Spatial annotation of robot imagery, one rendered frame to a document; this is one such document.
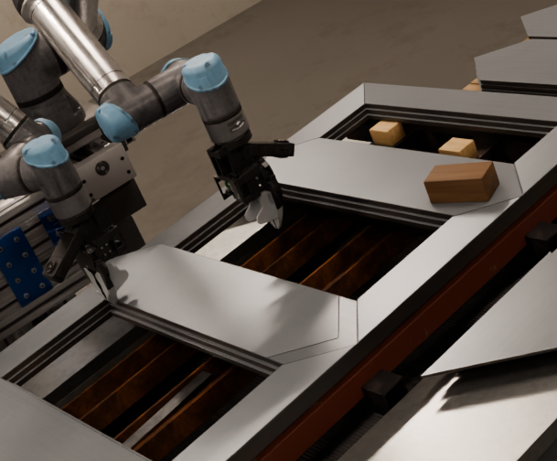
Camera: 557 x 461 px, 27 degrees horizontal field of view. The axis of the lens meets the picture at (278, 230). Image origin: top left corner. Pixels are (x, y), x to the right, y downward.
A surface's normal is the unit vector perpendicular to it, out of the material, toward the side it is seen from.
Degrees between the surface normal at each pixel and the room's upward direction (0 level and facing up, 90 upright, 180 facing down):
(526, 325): 0
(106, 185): 90
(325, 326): 0
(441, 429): 0
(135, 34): 90
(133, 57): 90
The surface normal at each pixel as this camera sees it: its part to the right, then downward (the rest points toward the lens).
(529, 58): -0.36, -0.82
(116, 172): 0.52, 0.22
